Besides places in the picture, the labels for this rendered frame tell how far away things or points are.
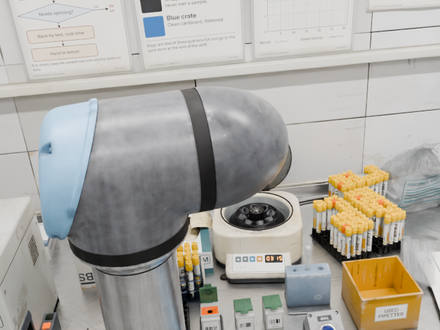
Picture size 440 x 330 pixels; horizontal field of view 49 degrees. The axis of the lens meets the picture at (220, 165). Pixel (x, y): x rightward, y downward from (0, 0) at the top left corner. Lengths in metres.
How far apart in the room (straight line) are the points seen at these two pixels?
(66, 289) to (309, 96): 0.88
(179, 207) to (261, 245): 0.84
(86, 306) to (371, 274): 0.70
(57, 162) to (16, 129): 1.14
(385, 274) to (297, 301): 0.22
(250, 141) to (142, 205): 0.11
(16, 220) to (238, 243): 0.53
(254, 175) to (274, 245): 0.84
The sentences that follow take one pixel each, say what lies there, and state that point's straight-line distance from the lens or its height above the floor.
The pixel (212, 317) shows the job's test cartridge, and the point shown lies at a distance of 1.08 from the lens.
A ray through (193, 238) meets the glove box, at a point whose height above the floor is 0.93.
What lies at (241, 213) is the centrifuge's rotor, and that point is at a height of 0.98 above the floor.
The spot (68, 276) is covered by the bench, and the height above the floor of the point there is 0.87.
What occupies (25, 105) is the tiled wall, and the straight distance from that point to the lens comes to 1.50.
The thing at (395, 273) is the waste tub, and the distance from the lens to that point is 1.24.
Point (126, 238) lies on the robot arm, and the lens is 0.42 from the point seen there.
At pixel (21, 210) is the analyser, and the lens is 1.13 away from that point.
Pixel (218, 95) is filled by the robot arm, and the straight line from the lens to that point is 0.42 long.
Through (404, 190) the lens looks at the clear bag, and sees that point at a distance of 1.54.
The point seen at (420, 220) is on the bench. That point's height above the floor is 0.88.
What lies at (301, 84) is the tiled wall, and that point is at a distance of 1.48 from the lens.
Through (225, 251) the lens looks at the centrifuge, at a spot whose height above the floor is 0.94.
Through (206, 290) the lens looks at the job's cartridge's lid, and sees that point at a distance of 1.08.
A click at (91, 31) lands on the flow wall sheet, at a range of 1.39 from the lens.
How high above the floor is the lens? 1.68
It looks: 26 degrees down
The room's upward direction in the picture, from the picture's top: 4 degrees counter-clockwise
